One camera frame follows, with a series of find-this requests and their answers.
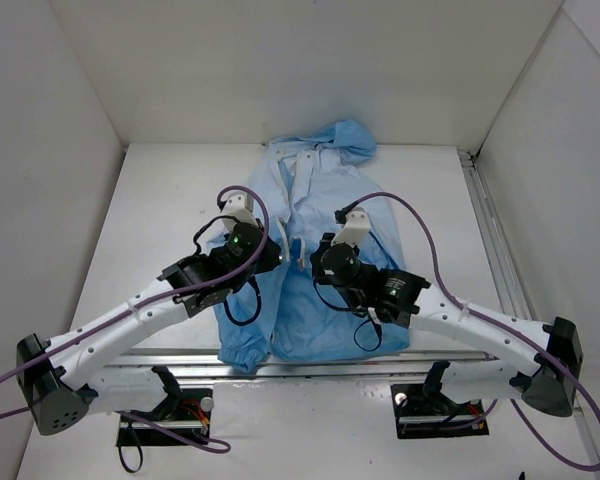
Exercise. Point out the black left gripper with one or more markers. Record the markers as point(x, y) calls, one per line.
point(270, 251)

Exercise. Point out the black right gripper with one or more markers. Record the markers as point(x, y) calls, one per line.
point(318, 257)

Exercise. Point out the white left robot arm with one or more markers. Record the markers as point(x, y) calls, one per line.
point(68, 377)

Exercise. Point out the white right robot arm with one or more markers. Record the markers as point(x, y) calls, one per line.
point(536, 362)

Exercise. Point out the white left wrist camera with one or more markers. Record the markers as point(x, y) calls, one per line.
point(238, 208)

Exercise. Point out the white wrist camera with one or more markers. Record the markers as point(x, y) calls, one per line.
point(355, 226)
point(238, 208)

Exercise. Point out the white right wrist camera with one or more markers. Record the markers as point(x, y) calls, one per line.
point(355, 226)

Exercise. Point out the aluminium front rail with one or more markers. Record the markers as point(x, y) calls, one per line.
point(192, 366)

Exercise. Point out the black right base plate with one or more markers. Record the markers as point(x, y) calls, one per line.
point(417, 418)

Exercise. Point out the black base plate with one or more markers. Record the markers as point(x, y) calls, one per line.
point(417, 418)
point(188, 420)

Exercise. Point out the aluminium side rail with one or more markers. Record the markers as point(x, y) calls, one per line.
point(507, 283)

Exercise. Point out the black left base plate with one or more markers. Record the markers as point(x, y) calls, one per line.
point(188, 420)

